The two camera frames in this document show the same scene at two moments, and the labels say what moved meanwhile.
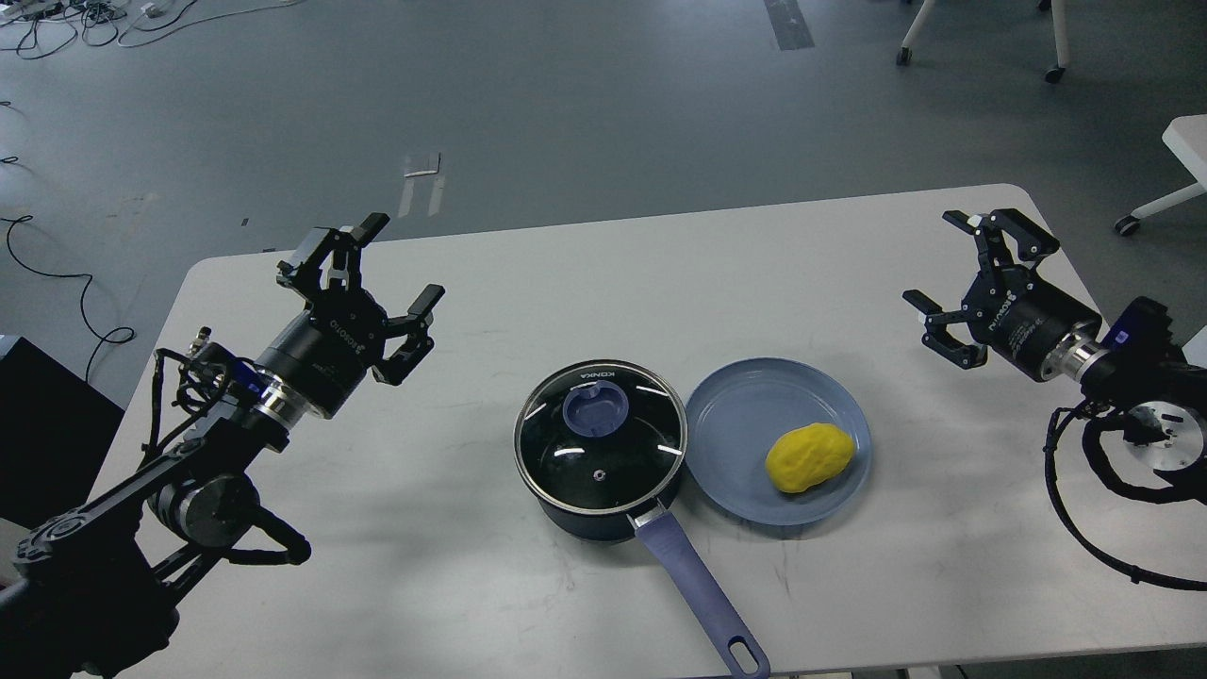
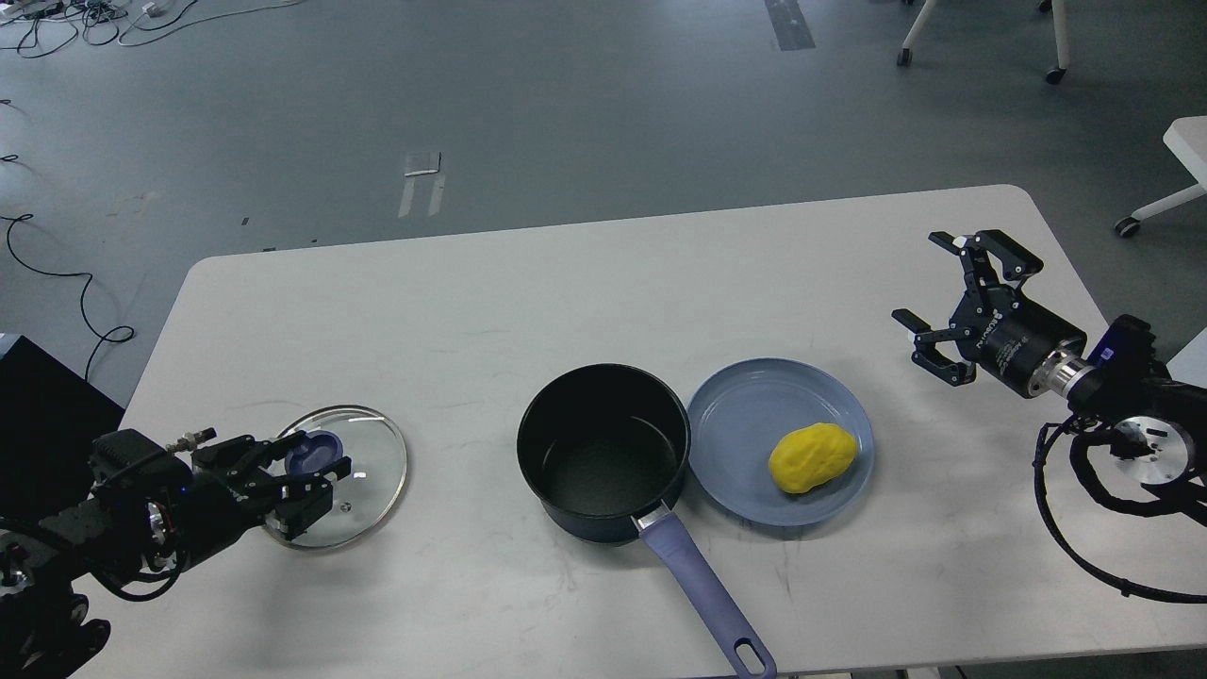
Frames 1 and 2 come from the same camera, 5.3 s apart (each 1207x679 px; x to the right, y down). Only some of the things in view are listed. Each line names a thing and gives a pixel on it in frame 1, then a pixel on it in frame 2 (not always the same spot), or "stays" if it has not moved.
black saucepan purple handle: x=599 y=445 stays
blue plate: x=734 y=416 stays
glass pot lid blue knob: x=601 y=437 to x=320 y=450
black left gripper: x=327 y=352 to x=228 y=488
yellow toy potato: x=808 y=455 stays
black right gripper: x=1018 y=316 to x=1023 y=349
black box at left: x=56 y=432 stays
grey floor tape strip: x=789 y=24 stays
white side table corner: x=1186 y=138 stays
